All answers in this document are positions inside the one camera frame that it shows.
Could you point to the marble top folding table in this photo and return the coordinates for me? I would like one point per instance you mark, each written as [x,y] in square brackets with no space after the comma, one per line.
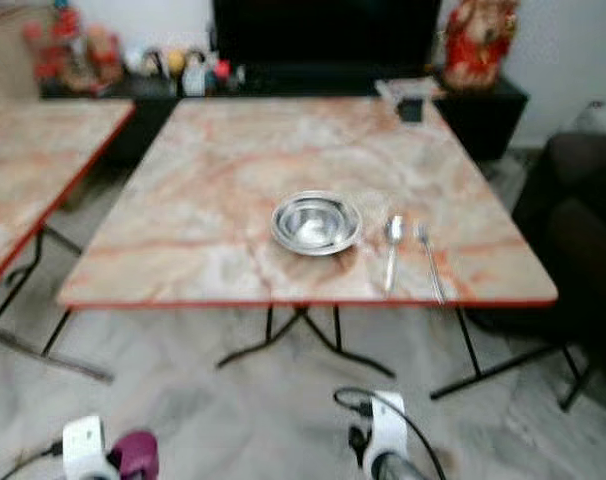
[43,170]
[203,200]

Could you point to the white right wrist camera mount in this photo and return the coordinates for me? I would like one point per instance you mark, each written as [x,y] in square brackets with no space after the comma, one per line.
[390,425]

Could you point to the small black box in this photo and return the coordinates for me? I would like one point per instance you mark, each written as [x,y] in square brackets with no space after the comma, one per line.
[411,110]

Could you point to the yellow toy figurine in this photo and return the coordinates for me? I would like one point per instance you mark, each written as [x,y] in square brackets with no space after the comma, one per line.
[174,63]

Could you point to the steel bowl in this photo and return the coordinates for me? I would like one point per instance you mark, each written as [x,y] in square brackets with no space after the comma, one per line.
[316,223]

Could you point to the small red desk item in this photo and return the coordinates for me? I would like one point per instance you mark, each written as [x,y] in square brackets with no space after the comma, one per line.
[222,72]

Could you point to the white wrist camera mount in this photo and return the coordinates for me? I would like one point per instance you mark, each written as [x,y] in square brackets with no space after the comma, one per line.
[86,448]
[390,425]

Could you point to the dark sofa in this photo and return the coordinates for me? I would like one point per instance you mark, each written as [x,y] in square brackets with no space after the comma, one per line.
[573,230]

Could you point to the white and black box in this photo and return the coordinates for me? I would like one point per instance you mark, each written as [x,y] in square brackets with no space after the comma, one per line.
[194,78]

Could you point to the printed magazine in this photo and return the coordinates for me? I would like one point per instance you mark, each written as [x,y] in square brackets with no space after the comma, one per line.
[408,88]

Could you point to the black television screen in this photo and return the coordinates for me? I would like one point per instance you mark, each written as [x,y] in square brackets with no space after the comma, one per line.
[328,32]

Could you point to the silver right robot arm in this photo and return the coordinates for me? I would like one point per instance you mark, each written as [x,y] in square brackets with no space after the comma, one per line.
[398,467]

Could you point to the red and gold statue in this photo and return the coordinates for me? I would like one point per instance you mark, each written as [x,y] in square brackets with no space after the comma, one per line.
[481,42]

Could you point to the orange plastic jar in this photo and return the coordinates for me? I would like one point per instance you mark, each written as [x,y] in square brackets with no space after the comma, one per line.
[101,58]

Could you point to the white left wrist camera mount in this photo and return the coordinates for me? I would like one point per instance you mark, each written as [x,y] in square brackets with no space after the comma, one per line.
[86,448]

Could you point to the steel spoon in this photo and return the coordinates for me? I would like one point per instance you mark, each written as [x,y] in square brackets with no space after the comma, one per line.
[394,229]

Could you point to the steel fork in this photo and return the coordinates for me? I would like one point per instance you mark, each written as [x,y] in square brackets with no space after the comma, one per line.
[430,262]

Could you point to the purple plastic cup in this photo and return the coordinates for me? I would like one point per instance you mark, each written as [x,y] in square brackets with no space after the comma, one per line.
[136,456]

